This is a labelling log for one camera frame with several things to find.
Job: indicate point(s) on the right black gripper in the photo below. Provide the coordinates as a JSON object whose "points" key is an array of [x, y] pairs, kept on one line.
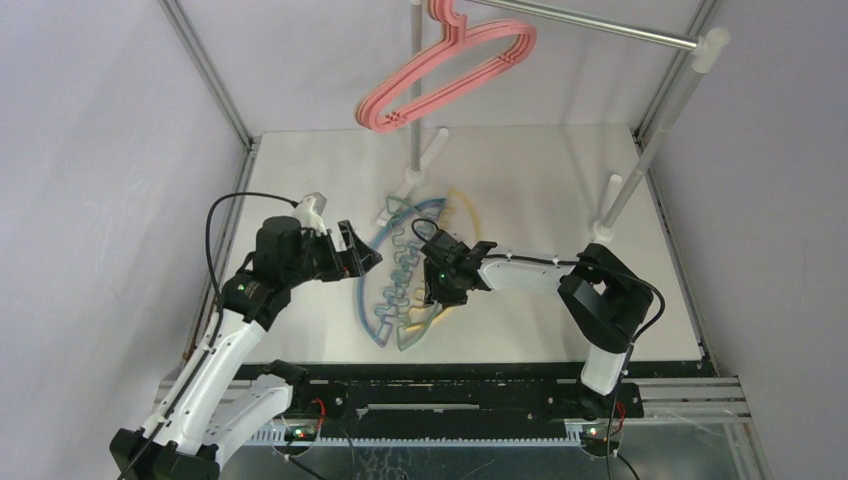
{"points": [[439, 285]]}

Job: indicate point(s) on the silver clothes rack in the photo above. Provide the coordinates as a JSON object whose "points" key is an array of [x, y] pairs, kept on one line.
{"points": [[441, 33]]}

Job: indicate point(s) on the yellow wavy wire hanger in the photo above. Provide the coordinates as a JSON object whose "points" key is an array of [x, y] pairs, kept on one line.
{"points": [[459, 216]]}

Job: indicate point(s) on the right circuit board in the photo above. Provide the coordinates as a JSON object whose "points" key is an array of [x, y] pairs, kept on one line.
{"points": [[596, 443]]}

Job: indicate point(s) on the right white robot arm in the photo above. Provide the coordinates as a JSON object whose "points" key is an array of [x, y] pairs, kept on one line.
{"points": [[607, 301]]}

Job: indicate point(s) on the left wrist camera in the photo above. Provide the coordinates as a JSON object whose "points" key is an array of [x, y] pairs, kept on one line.
{"points": [[309, 212]]}

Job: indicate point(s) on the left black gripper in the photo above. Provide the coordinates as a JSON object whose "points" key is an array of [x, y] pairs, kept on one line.
{"points": [[348, 267]]}

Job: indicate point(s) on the green wavy wire hanger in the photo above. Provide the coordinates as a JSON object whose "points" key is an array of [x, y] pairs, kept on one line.
{"points": [[404, 306]]}

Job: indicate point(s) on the left circuit board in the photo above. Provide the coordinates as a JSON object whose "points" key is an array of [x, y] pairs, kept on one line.
{"points": [[300, 433]]}

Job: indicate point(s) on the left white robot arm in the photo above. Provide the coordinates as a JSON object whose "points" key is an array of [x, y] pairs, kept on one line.
{"points": [[188, 436]]}

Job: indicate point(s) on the circuit board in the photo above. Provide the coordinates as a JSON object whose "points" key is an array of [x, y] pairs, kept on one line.
{"points": [[596, 443], [300, 433]]}

